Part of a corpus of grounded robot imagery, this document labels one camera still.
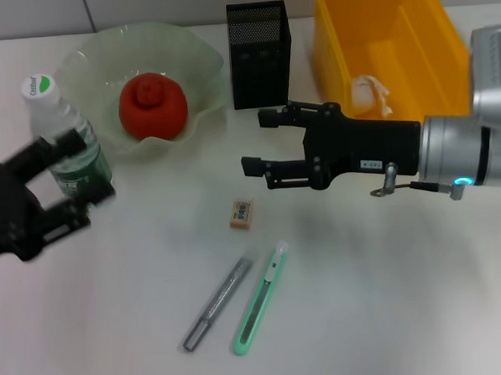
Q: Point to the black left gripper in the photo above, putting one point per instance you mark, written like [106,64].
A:
[8,213]

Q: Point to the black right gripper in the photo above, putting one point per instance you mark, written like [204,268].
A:
[374,143]

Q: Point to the clear green-label water bottle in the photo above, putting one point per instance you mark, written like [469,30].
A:
[49,110]

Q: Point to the red-orange toy orange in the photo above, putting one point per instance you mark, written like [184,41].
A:
[154,108]

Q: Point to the white paper ball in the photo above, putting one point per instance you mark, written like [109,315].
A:
[367,95]

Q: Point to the mint green utility knife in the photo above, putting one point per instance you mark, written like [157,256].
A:
[260,300]

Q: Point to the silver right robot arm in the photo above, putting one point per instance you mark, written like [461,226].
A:
[463,151]

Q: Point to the beige barcode eraser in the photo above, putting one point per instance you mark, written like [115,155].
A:
[241,215]

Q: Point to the black mesh pen holder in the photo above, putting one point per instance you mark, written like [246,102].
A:
[260,61]

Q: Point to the green glass fruit plate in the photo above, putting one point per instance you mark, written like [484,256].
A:
[93,78]

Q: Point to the grey glitter pen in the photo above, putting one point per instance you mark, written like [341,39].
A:
[220,300]

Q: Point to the yellow plastic bin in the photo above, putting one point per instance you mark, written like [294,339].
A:
[415,40]

